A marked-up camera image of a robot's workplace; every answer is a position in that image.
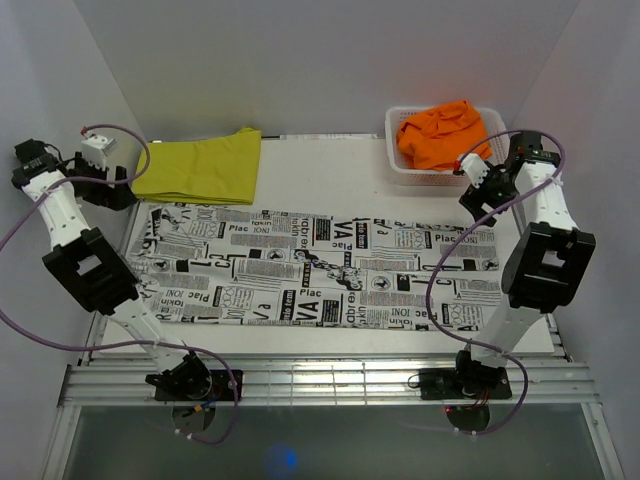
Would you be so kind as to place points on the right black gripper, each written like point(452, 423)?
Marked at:
point(472, 198)

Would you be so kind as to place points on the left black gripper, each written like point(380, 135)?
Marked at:
point(116, 199)

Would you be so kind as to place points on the newspaper print trousers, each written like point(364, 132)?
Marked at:
point(218, 265)

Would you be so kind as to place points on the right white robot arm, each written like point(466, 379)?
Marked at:
point(547, 264)

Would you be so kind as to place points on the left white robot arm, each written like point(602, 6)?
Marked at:
point(89, 267)

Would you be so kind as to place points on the orange trousers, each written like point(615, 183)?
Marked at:
point(433, 139)

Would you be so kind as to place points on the folded yellow-green trousers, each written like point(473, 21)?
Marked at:
point(216, 171)

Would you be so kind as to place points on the white plastic basket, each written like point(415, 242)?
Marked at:
point(394, 116)

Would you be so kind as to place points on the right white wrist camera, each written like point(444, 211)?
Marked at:
point(473, 167)

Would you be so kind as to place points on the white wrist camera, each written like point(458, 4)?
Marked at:
point(96, 150)
point(473, 167)

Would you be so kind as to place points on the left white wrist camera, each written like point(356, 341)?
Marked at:
point(96, 150)

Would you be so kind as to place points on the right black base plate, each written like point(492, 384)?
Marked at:
point(450, 384)

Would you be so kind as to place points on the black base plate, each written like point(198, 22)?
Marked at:
point(450, 384)
point(221, 390)

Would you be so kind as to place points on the aluminium rail frame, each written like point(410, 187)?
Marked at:
point(337, 404)

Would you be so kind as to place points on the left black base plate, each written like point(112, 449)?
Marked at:
point(221, 390)

